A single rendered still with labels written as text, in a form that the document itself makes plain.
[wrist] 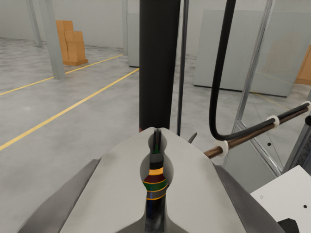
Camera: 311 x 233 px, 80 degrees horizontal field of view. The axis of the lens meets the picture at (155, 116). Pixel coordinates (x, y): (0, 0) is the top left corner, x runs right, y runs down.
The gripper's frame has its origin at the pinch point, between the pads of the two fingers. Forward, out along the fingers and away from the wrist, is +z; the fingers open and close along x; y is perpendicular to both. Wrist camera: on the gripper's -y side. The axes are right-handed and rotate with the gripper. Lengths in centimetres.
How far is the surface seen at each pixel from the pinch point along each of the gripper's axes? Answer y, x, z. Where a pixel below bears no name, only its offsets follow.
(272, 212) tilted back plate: 40, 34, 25
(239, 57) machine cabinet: 70, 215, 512
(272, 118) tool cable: 10.1, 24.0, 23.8
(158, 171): 8.2, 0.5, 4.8
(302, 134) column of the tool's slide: 28, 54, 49
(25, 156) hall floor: 166, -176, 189
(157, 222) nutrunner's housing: 18.1, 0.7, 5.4
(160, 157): 6.6, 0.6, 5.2
